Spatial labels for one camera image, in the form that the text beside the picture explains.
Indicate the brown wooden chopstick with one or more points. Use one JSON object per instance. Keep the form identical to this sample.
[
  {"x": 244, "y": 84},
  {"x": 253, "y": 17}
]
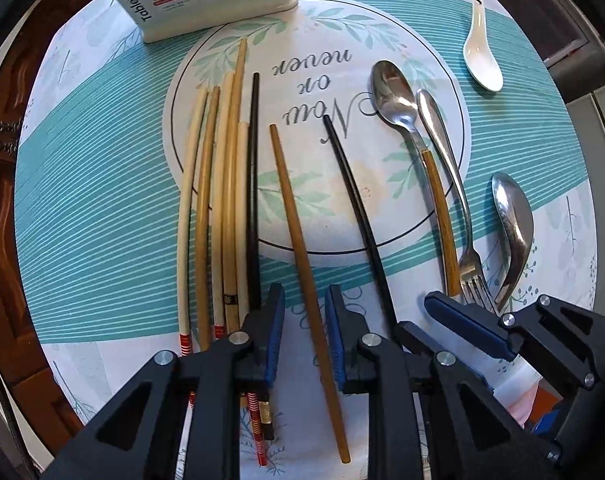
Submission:
[{"x": 311, "y": 300}]

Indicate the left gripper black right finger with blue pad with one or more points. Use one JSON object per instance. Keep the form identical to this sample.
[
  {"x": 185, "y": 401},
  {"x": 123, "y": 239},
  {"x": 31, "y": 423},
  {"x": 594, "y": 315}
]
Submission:
[{"x": 365, "y": 362}]

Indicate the teal striped table mat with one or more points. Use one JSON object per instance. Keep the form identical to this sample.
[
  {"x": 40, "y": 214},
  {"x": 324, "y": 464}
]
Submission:
[{"x": 99, "y": 169}]

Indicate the brown wooden kitchen cabinets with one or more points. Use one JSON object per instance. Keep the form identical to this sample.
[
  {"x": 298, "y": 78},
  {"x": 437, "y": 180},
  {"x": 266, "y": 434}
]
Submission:
[{"x": 23, "y": 366}]

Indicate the long bamboo chopstick black band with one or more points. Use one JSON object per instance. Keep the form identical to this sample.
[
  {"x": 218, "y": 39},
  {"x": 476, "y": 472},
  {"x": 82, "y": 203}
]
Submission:
[{"x": 232, "y": 314}]

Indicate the steel fork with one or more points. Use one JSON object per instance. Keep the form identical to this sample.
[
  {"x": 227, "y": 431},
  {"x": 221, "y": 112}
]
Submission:
[{"x": 475, "y": 289}]

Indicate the tan bamboo chopstick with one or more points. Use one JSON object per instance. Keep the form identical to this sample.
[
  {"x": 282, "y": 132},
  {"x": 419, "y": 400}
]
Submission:
[{"x": 201, "y": 233}]

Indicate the white ceramic spoon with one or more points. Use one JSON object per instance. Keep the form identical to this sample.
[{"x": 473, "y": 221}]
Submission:
[{"x": 478, "y": 57}]

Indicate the black chopstick gold band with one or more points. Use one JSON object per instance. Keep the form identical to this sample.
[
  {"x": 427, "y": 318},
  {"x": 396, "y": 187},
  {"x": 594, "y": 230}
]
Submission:
[{"x": 252, "y": 232}]

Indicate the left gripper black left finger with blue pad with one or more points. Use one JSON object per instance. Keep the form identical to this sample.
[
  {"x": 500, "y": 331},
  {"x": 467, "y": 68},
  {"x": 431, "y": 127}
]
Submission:
[{"x": 180, "y": 410}]

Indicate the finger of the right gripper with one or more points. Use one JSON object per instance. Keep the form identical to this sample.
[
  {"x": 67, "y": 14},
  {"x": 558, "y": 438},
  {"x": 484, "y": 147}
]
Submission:
[
  {"x": 564, "y": 343},
  {"x": 466, "y": 427}
]

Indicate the red patterned chopstick end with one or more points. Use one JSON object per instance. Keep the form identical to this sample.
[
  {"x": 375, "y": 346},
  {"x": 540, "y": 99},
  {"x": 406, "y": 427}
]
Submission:
[{"x": 255, "y": 417}]

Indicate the steel spoon wooden handle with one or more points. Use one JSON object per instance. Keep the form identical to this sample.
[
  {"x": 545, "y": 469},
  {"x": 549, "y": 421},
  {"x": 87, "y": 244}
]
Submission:
[{"x": 394, "y": 101}]

